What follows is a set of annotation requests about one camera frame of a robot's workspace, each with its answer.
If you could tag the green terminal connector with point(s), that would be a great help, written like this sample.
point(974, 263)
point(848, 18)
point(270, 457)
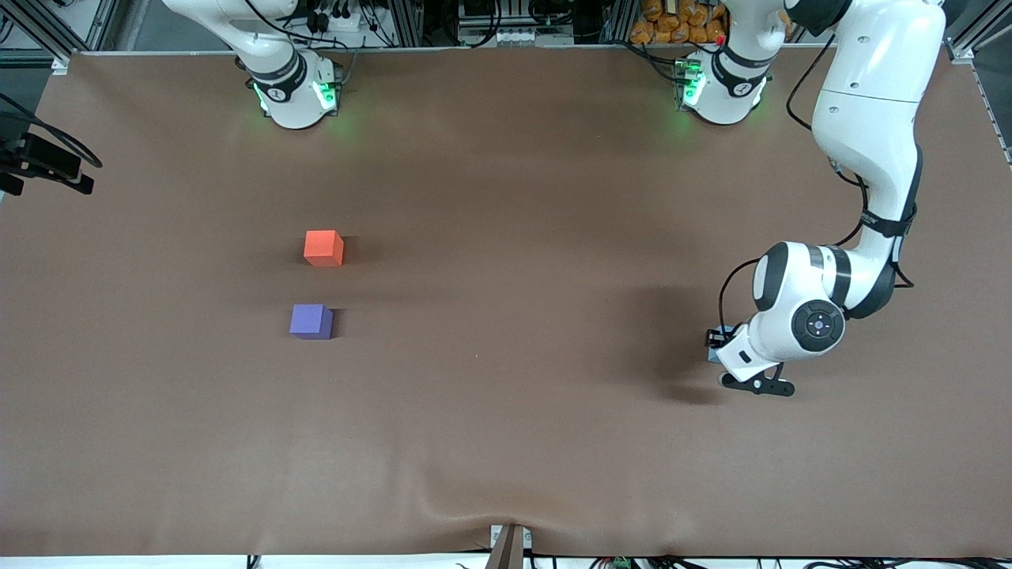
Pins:
point(621, 563)

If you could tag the metal table clamp bracket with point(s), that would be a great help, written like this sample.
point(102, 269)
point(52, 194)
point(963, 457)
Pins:
point(508, 549)

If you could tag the purple foam block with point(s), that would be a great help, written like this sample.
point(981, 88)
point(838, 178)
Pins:
point(311, 322)

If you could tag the brown table mat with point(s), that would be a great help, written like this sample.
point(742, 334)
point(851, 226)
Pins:
point(506, 411)

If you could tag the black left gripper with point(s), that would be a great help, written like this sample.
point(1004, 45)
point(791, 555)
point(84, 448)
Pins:
point(715, 338)

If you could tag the orange foam block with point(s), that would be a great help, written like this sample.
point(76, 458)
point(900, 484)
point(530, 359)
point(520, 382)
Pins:
point(323, 248)

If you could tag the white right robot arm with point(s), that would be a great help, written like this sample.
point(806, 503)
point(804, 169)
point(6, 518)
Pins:
point(288, 87)

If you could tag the orange mesh bag pile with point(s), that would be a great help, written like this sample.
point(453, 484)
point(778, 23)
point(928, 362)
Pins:
point(672, 24)

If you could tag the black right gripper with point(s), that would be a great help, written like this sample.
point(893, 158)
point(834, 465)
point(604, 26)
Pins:
point(43, 158)

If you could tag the white socket row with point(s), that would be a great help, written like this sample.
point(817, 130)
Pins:
point(510, 36)

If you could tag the white power strip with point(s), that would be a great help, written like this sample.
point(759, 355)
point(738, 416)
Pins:
point(340, 20)

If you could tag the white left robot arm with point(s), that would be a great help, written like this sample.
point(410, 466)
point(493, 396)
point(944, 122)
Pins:
point(870, 118)

